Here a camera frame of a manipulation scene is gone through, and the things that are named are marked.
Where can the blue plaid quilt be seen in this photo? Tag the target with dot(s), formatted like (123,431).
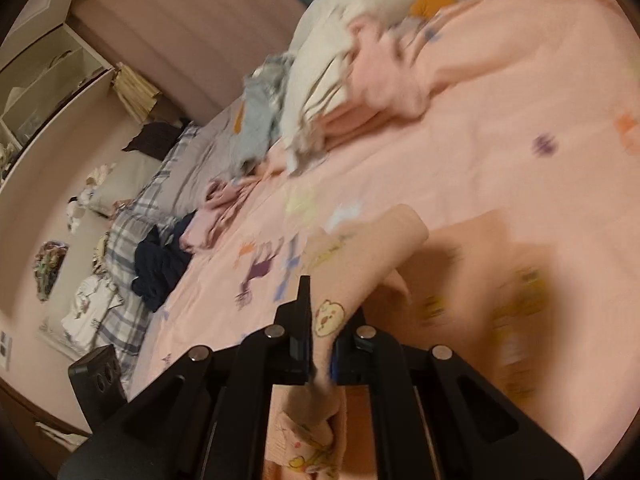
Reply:
(130,220)

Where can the dark brown cloth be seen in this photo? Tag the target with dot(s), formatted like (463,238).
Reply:
(155,140)

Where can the grey lavender quilt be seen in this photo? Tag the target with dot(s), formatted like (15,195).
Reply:
(210,145)

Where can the yellow cartoon print pillow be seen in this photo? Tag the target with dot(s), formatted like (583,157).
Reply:
(102,255)

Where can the pink fluffy garment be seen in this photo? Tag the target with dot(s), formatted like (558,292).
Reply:
(390,75)

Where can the black and white plush toy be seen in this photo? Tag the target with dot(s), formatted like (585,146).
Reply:
(80,210)

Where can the folded pink cloth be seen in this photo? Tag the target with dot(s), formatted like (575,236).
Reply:
(350,122)

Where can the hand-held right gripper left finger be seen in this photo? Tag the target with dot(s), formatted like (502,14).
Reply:
(305,320)

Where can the navy dark garment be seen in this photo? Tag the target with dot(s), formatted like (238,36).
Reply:
(160,270)

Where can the white garment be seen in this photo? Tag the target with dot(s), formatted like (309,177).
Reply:
(320,75)

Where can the colourful patterned cloth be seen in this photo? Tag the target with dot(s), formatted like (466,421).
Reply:
(50,270)

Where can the pink cartoon print pajama top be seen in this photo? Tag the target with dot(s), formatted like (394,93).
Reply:
(350,270)

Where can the white printed pillow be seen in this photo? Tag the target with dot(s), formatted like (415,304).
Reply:
(90,310)

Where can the small grey pillow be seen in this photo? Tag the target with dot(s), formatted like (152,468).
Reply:
(125,180)

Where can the yellow bamboo curtain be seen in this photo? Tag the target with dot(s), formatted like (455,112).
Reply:
(137,92)

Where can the large grey pillow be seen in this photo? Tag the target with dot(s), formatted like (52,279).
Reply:
(80,247)

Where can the crumpled mauve pink garment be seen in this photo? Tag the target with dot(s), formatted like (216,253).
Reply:
(215,215)

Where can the grey garment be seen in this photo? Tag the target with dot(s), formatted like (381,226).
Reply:
(257,110)

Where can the pale plush toy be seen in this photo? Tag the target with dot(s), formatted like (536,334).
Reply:
(100,175)

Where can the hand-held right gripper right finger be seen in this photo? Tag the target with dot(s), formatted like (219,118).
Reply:
(336,365)

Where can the pale cloth bundle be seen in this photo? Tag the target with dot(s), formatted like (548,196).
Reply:
(7,157)

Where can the pink printed bed sheet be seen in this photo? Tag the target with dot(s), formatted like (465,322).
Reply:
(500,110)

